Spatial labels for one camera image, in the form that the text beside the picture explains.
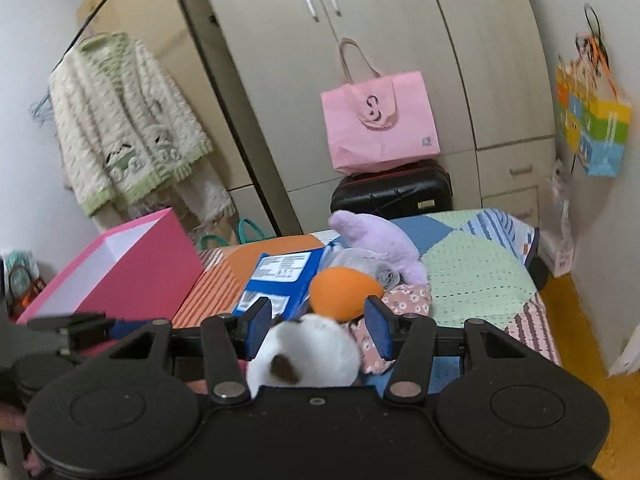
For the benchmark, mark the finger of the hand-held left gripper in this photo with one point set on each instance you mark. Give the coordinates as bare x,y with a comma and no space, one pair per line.
92,335
65,321

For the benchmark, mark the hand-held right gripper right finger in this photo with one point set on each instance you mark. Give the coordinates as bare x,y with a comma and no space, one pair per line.
378,327

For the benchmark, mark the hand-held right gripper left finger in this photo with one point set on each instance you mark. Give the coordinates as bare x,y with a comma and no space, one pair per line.
260,327

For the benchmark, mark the blue wet wipes packet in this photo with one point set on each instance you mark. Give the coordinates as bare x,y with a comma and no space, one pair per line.
280,290

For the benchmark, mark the white plush toy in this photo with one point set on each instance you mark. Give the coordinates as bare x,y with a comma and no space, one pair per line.
310,350

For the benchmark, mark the pink cardboard box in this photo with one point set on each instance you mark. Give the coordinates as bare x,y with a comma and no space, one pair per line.
150,270

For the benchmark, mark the pink floral cloth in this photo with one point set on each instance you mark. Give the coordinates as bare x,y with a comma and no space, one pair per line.
407,300

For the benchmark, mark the woven basket bag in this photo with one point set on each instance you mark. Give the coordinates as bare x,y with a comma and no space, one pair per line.
25,295

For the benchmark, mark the orange plush toy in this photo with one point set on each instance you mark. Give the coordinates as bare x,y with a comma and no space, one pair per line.
340,292

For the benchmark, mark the clear plastic bag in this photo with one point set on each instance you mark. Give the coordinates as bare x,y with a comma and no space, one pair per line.
360,260

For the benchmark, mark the white and green plastic bag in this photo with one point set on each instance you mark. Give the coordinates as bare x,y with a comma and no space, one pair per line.
20,260

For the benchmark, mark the purple plush toy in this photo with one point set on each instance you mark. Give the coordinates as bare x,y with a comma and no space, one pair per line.
380,240

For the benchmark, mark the patchwork blanket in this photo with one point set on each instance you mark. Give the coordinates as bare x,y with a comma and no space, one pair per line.
475,275

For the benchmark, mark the black suitcase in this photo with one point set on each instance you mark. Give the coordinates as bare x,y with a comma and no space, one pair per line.
390,192

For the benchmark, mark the cream fluffy garment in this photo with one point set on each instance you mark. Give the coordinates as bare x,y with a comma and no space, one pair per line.
210,195

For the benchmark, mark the pink tote bag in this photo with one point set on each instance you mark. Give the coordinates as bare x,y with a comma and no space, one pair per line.
380,130

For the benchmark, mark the white paper tags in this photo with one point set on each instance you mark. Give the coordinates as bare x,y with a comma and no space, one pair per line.
565,255

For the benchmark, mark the blue clothes hangers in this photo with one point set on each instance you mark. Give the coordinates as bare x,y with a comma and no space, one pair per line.
42,110

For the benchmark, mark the cream and green fluffy cardigan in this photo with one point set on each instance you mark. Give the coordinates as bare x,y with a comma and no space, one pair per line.
115,110

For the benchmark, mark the colourful gift bag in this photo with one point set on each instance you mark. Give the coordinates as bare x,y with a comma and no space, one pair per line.
600,130

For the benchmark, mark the black clothes rack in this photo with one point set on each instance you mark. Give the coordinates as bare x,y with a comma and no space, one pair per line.
88,16

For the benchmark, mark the beige wardrobe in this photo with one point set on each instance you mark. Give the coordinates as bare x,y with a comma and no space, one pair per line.
400,20

